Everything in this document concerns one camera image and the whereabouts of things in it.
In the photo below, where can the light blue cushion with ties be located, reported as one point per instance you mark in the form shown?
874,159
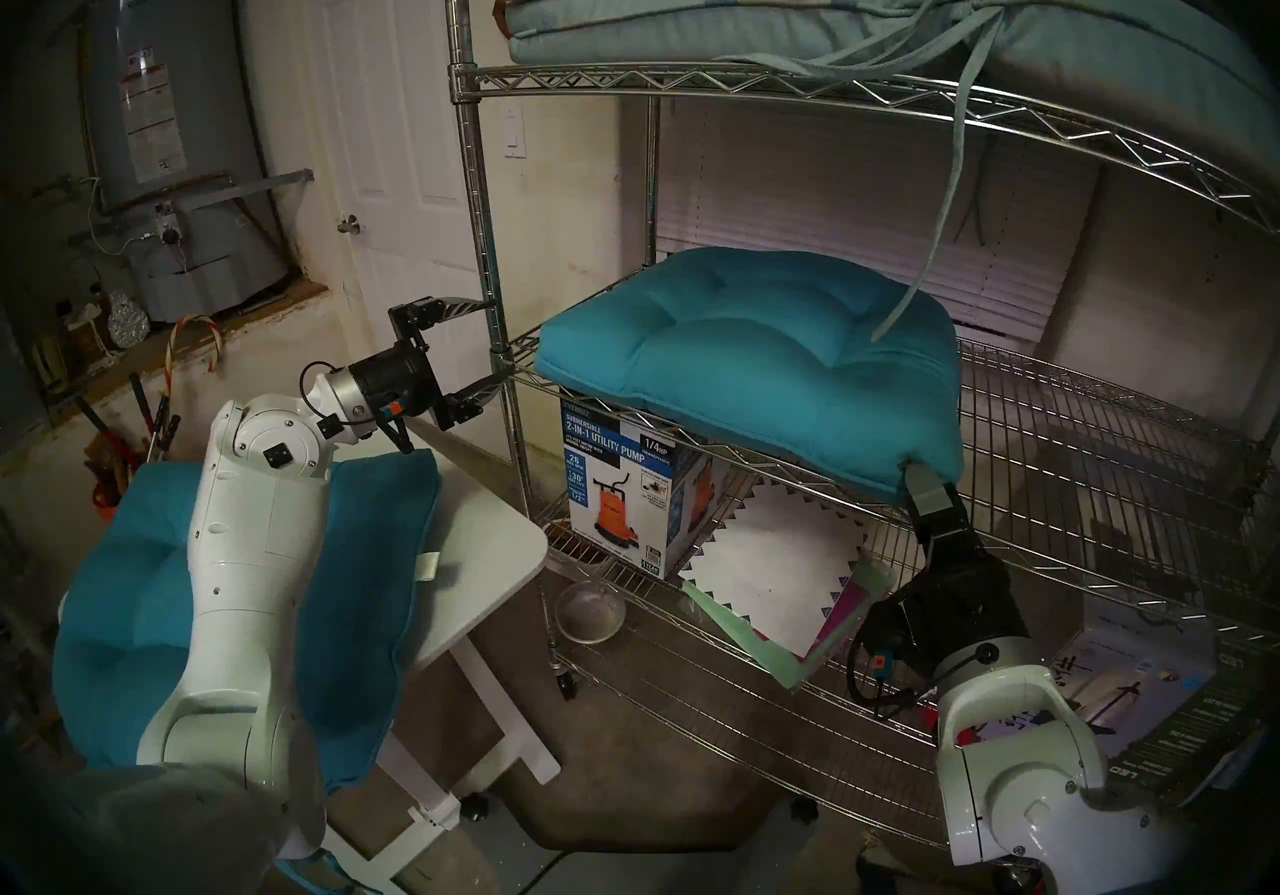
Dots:
700,13

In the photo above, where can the white panel door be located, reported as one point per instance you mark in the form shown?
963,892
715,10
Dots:
400,203

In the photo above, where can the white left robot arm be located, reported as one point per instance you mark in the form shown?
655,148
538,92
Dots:
250,583

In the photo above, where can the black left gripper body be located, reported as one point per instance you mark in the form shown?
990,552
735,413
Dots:
400,385

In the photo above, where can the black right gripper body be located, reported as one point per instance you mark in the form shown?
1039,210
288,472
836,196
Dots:
955,613

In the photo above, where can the teal tufted seat cushion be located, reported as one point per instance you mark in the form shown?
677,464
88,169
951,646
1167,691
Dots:
760,363
370,553

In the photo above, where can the blue utility pump box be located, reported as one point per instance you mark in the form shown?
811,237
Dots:
620,483

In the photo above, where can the LED lamp box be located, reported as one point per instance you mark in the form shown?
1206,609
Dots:
1140,693

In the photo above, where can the crumpled silver foil piece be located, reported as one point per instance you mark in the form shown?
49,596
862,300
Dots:
127,321

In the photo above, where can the striped candy cane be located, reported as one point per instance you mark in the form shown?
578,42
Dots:
168,353

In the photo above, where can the white light switch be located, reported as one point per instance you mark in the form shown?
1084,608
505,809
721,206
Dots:
515,133

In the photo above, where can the white zigzag paper stack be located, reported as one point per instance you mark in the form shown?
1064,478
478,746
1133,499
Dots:
745,638

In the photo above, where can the white zigzag edged paper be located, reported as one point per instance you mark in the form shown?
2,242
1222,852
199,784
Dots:
770,568

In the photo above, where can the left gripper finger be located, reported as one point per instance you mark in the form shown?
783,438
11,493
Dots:
475,401
425,315

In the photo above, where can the white folding table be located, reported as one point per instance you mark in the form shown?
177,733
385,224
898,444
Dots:
480,543

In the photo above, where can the pink paper sheet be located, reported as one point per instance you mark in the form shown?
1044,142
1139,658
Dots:
848,608

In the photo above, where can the grey water heater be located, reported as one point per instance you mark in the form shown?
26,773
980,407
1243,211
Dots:
170,53

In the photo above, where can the clear glass bowl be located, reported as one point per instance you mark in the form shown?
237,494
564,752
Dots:
590,613

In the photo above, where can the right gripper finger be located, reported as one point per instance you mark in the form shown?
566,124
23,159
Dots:
938,508

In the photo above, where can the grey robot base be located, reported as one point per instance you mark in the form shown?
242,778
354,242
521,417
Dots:
640,868

